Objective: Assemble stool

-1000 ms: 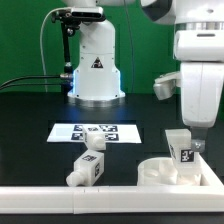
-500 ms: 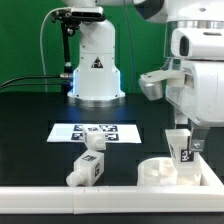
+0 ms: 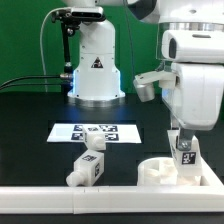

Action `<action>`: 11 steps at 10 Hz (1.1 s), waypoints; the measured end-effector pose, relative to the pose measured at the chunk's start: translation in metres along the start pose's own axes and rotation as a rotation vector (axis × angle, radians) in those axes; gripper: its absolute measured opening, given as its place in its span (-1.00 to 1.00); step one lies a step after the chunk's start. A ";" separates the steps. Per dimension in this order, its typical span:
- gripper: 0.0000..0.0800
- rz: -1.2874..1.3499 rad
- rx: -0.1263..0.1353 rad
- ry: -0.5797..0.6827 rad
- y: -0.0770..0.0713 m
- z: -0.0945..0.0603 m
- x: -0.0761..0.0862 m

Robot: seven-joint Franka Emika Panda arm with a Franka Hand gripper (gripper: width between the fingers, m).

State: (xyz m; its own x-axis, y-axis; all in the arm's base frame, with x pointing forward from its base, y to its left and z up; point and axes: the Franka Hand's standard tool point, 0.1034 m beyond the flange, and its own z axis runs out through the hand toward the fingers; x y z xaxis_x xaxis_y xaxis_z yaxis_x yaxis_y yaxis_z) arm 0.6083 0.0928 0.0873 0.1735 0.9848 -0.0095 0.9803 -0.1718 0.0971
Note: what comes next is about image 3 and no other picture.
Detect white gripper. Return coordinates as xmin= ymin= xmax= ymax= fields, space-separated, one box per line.
xmin=162 ymin=63 xmax=224 ymax=151

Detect white round stool seat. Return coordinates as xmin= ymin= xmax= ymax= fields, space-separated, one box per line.
xmin=137 ymin=157 xmax=201 ymax=186

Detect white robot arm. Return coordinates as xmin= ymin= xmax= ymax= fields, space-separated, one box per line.
xmin=63 ymin=0 xmax=224 ymax=132

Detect white L-shaped fence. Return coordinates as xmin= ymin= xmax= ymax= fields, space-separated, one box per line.
xmin=0 ymin=162 xmax=224 ymax=214

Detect white marker sheet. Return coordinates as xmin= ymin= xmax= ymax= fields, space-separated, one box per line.
xmin=47 ymin=123 xmax=141 ymax=143

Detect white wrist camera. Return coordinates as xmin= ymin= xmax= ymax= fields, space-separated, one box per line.
xmin=161 ymin=30 xmax=224 ymax=64

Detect black cables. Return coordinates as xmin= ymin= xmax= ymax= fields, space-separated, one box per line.
xmin=0 ymin=74 xmax=74 ymax=92

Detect black camera on stand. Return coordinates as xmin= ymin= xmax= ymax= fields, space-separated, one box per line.
xmin=51 ymin=7 xmax=106 ymax=93

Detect grey camera cable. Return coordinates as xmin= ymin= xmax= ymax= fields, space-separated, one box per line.
xmin=39 ymin=7 xmax=66 ymax=94

